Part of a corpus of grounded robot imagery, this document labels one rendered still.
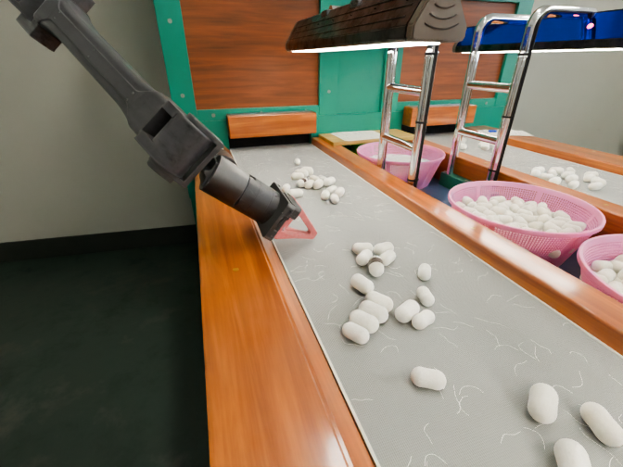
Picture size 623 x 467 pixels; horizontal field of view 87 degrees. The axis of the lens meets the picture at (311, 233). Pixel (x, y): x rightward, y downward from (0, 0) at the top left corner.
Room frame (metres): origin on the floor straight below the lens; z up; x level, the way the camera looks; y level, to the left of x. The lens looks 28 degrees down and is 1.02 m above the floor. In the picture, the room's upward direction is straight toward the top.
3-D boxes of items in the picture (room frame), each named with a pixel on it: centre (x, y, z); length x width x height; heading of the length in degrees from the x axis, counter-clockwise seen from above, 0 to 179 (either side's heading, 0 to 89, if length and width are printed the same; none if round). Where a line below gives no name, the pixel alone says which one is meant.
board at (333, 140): (1.23, -0.21, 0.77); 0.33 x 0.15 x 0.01; 108
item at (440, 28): (0.77, -0.06, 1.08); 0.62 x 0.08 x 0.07; 18
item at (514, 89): (0.92, -0.52, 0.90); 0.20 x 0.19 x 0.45; 18
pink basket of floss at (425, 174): (1.02, -0.27, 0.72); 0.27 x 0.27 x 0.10
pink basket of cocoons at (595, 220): (0.60, -0.41, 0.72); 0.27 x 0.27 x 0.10
